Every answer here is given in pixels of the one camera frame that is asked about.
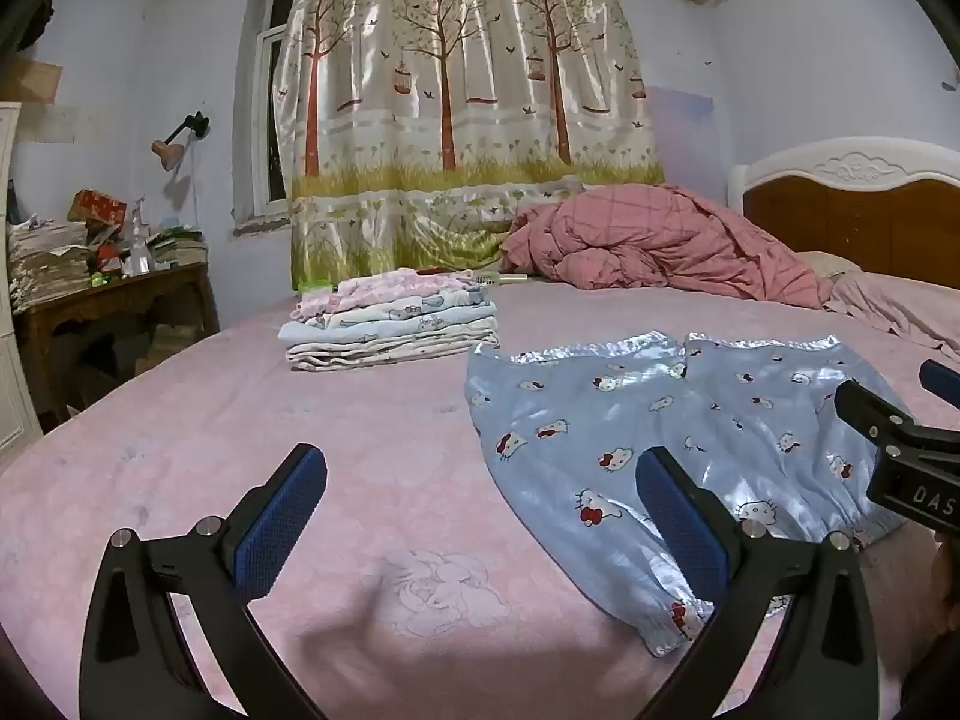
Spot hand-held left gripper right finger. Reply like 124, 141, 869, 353
635, 446, 880, 720

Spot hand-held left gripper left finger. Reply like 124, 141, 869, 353
79, 444, 329, 720

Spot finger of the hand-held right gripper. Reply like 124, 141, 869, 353
920, 360, 960, 400
835, 379, 920, 460

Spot blue satin cartoon-cat pants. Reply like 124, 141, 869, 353
465, 330, 912, 659

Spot person's right hand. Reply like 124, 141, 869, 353
932, 529, 960, 587

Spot pink floral bed sheet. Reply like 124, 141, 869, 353
0, 270, 960, 720

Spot beige pillow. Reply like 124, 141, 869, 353
795, 251, 863, 286

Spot white and wooden headboard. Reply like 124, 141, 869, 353
727, 136, 960, 290

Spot light blue folded garment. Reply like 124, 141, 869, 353
279, 315, 500, 351

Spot white fish-print folded garment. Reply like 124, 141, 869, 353
300, 289, 497, 332

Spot pink ruffled folded garment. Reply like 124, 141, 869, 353
296, 268, 481, 316

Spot pink checked quilt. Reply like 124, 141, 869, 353
499, 184, 833, 308

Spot dark wooden desk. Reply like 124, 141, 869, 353
11, 261, 221, 430

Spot stack of books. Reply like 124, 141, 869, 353
146, 225, 209, 268

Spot clear spray bottle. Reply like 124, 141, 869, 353
124, 199, 155, 275

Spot stack of papers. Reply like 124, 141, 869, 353
7, 217, 92, 313

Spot red box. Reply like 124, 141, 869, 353
69, 189, 128, 227

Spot tree-print satin curtain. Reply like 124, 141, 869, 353
274, 0, 666, 290

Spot purple wall paper patch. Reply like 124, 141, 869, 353
645, 86, 713, 126

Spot pink wall lamp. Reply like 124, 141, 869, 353
150, 111, 212, 170

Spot white window frame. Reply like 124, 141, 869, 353
232, 0, 316, 232

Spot cardboard piece on wall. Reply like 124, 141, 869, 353
0, 56, 65, 104

